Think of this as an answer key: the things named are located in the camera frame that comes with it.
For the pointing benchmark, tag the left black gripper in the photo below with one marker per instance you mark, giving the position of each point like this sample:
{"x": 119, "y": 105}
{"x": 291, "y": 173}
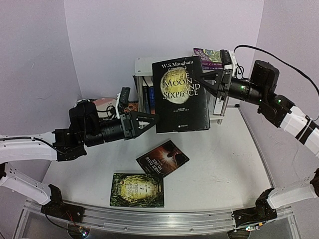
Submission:
{"x": 132, "y": 127}

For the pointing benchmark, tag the white two-tier shelf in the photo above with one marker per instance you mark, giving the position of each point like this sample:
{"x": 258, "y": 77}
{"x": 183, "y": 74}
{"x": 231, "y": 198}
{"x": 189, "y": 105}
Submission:
{"x": 143, "y": 67}

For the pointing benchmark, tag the green Alice book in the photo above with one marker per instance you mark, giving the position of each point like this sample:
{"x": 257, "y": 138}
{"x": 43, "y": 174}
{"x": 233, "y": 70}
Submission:
{"x": 136, "y": 191}

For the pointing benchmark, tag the aluminium front rail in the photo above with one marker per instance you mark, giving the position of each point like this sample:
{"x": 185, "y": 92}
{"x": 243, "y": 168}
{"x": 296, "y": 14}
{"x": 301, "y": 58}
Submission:
{"x": 161, "y": 223}

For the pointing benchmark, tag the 52-Storey Treehouse book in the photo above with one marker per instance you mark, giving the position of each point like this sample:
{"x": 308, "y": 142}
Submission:
{"x": 211, "y": 68}

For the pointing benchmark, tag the pink white plate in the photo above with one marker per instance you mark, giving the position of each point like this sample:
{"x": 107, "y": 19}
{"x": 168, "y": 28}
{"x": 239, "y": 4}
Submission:
{"x": 102, "y": 103}

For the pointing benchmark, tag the Decorate Furniture large book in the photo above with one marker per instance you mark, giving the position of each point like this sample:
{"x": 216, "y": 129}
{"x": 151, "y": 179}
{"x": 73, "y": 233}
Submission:
{"x": 220, "y": 106}

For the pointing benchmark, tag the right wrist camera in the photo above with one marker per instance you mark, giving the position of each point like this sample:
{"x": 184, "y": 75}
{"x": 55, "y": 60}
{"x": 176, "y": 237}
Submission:
{"x": 228, "y": 60}

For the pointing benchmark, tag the black gold-circle book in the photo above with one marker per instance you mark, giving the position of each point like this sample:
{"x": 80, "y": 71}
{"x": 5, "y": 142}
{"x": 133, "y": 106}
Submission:
{"x": 180, "y": 101}

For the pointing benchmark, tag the patterned placemat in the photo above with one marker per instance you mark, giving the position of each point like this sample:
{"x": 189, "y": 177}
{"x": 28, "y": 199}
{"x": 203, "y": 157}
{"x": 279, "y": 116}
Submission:
{"x": 131, "y": 106}

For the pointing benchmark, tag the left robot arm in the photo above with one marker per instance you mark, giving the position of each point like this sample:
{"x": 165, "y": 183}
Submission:
{"x": 61, "y": 145}

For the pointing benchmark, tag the dark Days book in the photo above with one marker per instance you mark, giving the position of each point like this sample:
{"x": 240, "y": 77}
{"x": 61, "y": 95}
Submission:
{"x": 162, "y": 160}

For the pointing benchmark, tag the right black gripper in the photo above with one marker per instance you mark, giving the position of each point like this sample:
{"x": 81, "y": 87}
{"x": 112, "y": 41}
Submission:
{"x": 225, "y": 82}

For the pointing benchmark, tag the dark blue barcode book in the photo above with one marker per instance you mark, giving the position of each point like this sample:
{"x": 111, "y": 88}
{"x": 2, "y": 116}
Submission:
{"x": 146, "y": 96}

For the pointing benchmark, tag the blue orange paperback book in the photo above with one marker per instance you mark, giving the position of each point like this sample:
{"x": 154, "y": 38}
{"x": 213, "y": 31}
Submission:
{"x": 151, "y": 96}

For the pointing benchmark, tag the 117-Storey Treehouse book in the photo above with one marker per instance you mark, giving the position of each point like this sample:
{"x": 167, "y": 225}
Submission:
{"x": 208, "y": 57}

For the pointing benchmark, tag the green bowl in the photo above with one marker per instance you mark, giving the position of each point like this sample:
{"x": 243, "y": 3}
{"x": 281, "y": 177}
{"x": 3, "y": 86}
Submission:
{"x": 81, "y": 101}

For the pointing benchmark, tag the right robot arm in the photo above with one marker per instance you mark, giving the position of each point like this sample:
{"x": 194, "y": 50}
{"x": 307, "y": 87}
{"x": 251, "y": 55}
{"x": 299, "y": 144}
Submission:
{"x": 280, "y": 112}

